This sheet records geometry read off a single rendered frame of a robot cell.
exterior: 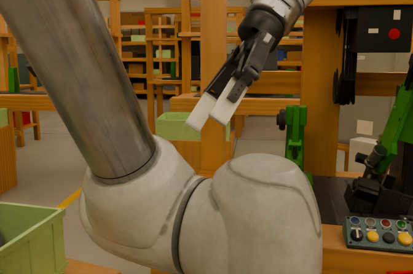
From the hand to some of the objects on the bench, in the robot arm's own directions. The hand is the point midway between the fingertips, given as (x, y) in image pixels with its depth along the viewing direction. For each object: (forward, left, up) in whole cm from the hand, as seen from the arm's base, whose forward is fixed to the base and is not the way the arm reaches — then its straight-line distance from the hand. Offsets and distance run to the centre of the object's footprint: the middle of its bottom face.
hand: (206, 119), depth 64 cm
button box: (+25, -41, -39) cm, 62 cm away
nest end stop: (+44, -44, -34) cm, 71 cm away
